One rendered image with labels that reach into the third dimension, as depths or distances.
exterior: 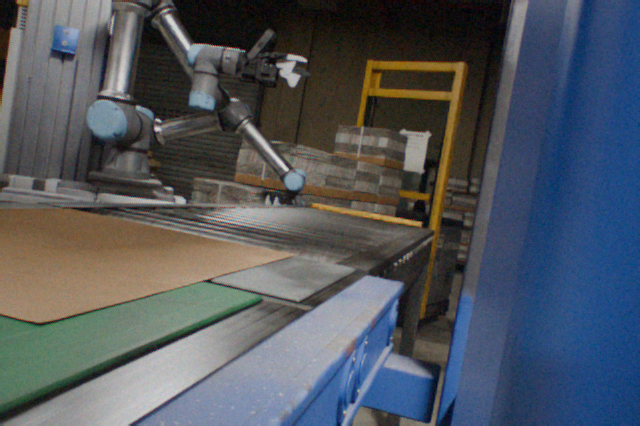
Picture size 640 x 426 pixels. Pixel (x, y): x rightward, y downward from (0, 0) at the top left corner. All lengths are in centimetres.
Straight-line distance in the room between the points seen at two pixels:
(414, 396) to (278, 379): 40
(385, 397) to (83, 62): 164
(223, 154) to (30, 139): 831
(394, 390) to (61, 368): 48
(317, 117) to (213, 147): 204
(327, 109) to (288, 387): 945
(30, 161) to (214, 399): 182
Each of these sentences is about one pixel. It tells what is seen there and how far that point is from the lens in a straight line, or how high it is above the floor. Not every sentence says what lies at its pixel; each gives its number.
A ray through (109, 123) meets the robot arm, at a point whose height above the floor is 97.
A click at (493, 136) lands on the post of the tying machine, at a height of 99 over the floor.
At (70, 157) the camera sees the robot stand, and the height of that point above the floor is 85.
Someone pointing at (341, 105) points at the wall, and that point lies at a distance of 967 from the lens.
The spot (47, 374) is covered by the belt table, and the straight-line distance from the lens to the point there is 28.
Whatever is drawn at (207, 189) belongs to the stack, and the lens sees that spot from 257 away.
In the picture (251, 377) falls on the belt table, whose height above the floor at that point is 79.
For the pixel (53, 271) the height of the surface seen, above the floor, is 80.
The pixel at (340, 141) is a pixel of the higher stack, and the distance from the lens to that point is 353.
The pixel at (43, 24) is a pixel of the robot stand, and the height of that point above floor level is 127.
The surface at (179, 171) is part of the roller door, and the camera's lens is 1065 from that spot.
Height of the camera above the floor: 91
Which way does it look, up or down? 3 degrees down
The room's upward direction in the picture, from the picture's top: 9 degrees clockwise
